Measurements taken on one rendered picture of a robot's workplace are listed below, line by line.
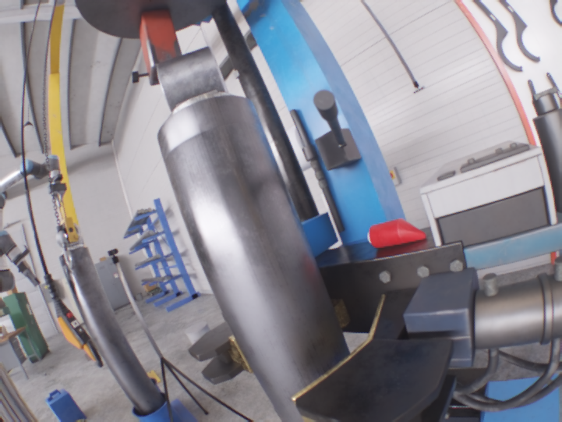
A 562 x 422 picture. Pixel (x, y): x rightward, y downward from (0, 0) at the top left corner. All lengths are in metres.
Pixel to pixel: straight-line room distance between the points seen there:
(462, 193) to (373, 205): 0.35
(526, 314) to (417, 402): 0.21
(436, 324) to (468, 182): 0.23
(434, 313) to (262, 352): 0.29
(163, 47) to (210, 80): 0.37
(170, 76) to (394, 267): 0.59
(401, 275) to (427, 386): 0.28
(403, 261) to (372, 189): 0.29
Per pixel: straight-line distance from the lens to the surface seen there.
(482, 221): 0.48
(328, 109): 0.31
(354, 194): 0.77
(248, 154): 0.42
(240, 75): 0.96
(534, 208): 0.48
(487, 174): 0.46
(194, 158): 0.42
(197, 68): 0.53
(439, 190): 0.46
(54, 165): 1.88
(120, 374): 1.74
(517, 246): 0.49
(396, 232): 0.55
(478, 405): 0.68
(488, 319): 0.43
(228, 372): 0.66
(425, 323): 0.41
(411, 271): 0.53
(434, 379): 0.33
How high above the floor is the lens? 1.24
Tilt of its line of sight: level
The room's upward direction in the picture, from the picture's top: 22 degrees counter-clockwise
